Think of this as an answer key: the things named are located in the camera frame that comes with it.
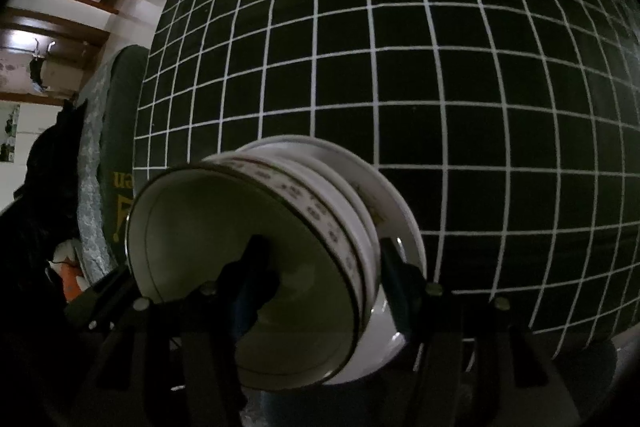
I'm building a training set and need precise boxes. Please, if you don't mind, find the wall poster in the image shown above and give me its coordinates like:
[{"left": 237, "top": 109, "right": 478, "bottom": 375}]
[{"left": 0, "top": 104, "right": 21, "bottom": 164}]

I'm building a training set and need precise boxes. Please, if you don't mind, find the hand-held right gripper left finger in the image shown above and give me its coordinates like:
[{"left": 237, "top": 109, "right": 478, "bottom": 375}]
[{"left": 85, "top": 234, "right": 279, "bottom": 427}]

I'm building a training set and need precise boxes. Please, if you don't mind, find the grey textured blanket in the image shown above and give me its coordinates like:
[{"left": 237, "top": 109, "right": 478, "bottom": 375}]
[{"left": 75, "top": 62, "right": 122, "bottom": 288}]

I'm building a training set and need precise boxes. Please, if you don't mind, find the dark green printed cushion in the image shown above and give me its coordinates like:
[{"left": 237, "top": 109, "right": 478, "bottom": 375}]
[{"left": 97, "top": 44, "right": 151, "bottom": 268}]

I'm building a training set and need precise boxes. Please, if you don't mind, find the brown wooden shelf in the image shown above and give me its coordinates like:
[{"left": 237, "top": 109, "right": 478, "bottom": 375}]
[{"left": 0, "top": 0, "right": 146, "bottom": 100}]

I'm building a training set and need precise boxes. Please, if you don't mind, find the black white checkered tablecloth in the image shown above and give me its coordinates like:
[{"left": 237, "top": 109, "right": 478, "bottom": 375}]
[{"left": 132, "top": 0, "right": 640, "bottom": 360}]

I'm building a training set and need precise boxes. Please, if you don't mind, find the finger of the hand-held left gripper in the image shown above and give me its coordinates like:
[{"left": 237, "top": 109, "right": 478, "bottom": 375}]
[{"left": 64, "top": 268, "right": 139, "bottom": 333}]

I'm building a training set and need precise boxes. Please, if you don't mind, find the orange and white object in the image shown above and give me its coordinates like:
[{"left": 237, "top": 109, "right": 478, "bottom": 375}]
[{"left": 50, "top": 239, "right": 88, "bottom": 303}]

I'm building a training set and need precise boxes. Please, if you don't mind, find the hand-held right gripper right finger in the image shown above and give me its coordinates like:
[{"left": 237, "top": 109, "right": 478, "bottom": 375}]
[{"left": 380, "top": 238, "right": 581, "bottom": 427}]

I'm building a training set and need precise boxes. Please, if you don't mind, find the dark cloth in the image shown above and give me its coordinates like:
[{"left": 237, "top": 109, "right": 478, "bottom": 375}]
[{"left": 0, "top": 99, "right": 88, "bottom": 408}]

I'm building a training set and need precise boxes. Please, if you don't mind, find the plain white bowl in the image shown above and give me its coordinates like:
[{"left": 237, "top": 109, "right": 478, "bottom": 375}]
[{"left": 240, "top": 146, "right": 408, "bottom": 384}]

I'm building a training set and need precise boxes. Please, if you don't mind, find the patterned ceramic bowl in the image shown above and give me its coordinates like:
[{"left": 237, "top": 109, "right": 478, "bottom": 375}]
[{"left": 125, "top": 156, "right": 368, "bottom": 388}]

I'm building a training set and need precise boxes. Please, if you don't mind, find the white floral plate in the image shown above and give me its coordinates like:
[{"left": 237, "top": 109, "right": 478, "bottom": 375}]
[{"left": 235, "top": 135, "right": 427, "bottom": 383}]

